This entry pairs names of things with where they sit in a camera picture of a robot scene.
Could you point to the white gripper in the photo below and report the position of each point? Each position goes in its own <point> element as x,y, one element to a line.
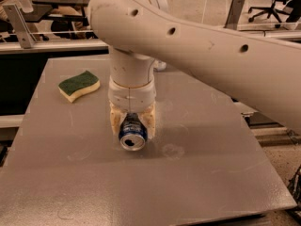
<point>132,97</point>

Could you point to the blue pepsi can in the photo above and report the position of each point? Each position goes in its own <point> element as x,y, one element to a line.
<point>132,134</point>

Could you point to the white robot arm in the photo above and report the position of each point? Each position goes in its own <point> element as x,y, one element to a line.
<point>262,73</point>

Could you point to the clear plastic water bottle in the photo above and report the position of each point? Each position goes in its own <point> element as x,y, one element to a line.
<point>159,65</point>

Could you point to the green and yellow sponge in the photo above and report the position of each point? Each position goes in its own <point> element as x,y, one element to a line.
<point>79,85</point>

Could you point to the black background table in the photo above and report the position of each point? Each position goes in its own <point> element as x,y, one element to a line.
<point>43,11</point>

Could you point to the black office chair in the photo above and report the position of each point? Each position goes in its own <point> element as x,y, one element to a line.
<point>287,12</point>

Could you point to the grey metal rail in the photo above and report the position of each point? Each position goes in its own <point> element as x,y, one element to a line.
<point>10,48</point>

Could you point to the grey metal bracket left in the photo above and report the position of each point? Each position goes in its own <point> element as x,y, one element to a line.
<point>16,19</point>

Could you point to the grey metal bracket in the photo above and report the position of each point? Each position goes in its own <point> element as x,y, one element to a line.
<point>235,11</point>
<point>16,19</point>

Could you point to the grey metal bracket right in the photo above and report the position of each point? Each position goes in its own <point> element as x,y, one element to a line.
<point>235,11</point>

